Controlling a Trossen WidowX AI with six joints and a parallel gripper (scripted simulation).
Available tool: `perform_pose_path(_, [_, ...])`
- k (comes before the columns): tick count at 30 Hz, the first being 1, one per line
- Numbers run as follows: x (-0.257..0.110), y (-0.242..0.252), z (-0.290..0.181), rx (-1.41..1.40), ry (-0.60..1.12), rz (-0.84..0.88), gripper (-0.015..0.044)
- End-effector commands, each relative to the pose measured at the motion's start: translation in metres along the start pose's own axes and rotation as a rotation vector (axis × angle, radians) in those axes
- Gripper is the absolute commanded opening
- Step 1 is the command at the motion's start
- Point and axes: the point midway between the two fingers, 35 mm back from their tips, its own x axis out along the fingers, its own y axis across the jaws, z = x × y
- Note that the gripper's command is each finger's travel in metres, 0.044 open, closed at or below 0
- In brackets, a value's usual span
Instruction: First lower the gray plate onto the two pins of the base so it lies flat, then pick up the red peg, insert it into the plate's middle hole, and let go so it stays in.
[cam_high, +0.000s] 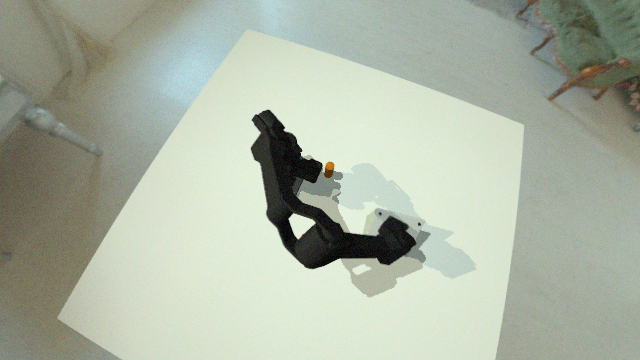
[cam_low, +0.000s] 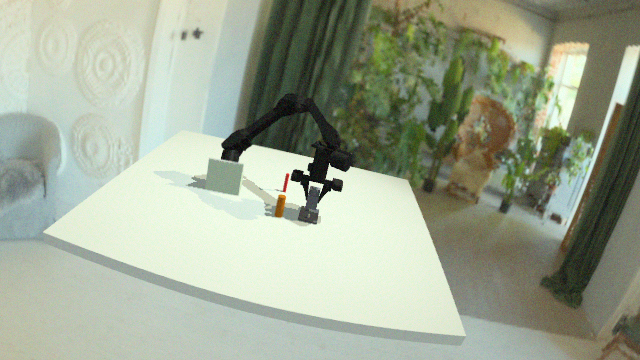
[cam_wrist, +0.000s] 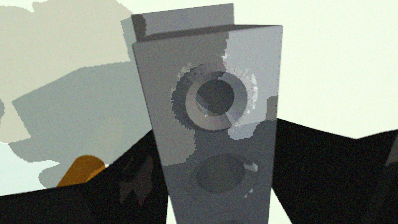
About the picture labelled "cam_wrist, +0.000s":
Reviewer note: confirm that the orange cylinder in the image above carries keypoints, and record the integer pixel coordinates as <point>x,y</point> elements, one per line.
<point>82,170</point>

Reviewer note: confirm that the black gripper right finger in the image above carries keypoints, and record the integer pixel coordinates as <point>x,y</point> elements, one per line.
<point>324,178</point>

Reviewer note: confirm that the grey plate with holes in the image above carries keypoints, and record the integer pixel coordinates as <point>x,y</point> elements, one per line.
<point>212,96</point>

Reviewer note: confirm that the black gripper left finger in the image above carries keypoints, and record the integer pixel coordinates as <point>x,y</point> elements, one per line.
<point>132,190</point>

